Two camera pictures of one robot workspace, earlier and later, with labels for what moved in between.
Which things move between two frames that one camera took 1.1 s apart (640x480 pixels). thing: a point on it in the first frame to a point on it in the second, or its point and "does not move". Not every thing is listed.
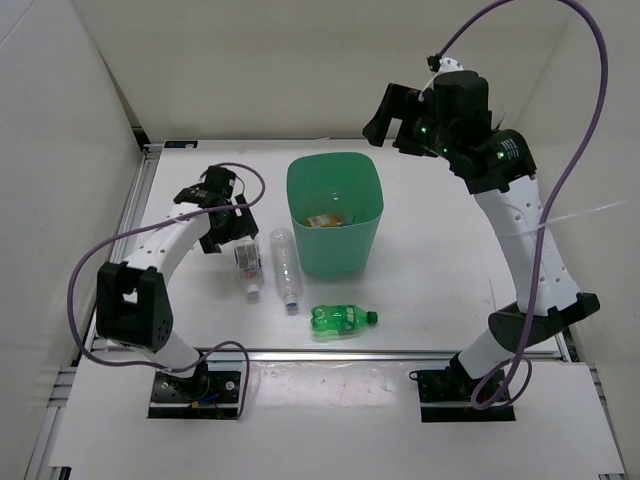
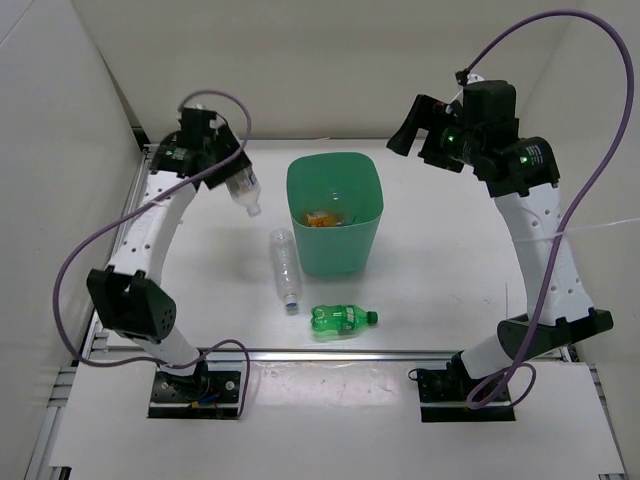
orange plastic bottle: [323, 220] does not move
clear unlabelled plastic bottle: [287, 264] does not move
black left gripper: [243, 226] to [239, 163]
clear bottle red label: [247, 256] to [246, 189]
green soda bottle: [340, 320] does not move
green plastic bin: [335, 202] does not move
